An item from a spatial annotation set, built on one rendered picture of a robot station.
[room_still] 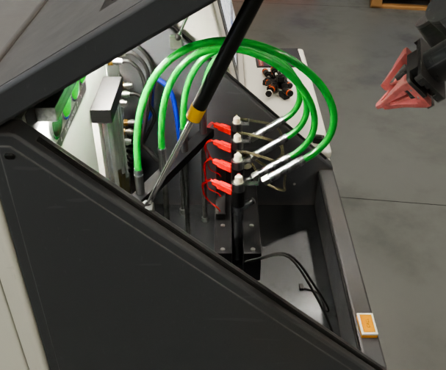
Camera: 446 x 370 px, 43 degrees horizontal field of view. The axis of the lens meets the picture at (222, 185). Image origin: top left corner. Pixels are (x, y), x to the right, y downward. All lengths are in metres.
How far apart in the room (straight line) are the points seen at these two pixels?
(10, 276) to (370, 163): 2.68
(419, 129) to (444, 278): 1.31
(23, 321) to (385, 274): 1.94
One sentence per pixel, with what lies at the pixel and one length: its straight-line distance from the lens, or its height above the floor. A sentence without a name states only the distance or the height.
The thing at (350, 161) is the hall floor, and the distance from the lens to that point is 3.33.
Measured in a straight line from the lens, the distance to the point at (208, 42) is 0.99.
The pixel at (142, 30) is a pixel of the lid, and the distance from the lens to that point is 0.60.
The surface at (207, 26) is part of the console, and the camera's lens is 1.36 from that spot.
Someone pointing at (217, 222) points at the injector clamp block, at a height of 0.98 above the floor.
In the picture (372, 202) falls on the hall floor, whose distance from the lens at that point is 3.03.
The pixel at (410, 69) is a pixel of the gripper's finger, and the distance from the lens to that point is 0.97.
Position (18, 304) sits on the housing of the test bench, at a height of 1.15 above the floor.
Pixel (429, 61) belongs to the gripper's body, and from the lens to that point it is 0.97.
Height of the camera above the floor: 1.80
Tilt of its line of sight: 36 degrees down
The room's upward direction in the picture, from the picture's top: straight up
